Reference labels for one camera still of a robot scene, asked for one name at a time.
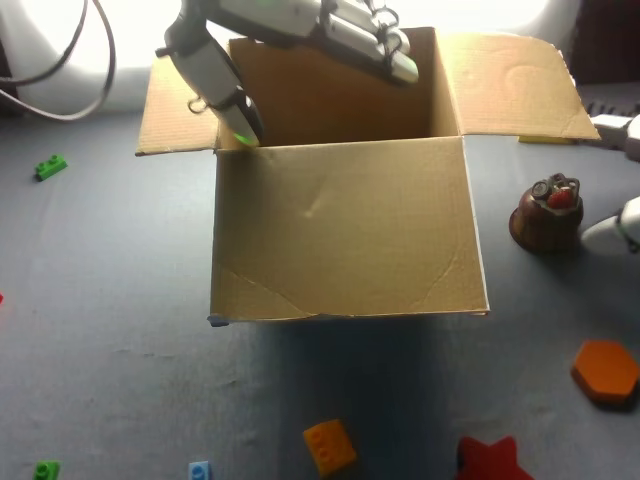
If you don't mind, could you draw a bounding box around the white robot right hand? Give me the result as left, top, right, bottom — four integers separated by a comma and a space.
579, 99, 640, 256

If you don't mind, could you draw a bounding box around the brown and white cardboard box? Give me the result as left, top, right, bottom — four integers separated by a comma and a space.
134, 25, 600, 327

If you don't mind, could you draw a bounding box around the orange toy brick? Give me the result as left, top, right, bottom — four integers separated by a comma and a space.
303, 418, 358, 477

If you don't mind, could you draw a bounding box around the white backdrop sheet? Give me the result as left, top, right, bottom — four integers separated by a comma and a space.
0, 0, 576, 119

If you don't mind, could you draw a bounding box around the chocolate toy cake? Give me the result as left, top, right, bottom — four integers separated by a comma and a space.
508, 172, 585, 253

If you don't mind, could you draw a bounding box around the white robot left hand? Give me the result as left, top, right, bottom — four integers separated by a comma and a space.
154, 0, 420, 149

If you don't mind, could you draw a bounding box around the grey table cloth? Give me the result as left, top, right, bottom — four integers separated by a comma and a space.
0, 82, 640, 480

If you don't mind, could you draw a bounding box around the red star block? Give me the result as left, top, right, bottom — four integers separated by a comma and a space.
455, 434, 536, 480

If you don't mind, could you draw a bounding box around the green toy brick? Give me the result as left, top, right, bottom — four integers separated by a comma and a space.
33, 154, 69, 183
32, 458, 62, 480

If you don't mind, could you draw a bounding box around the orange hexagon block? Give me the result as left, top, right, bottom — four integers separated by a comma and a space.
517, 134, 577, 147
570, 339, 640, 409

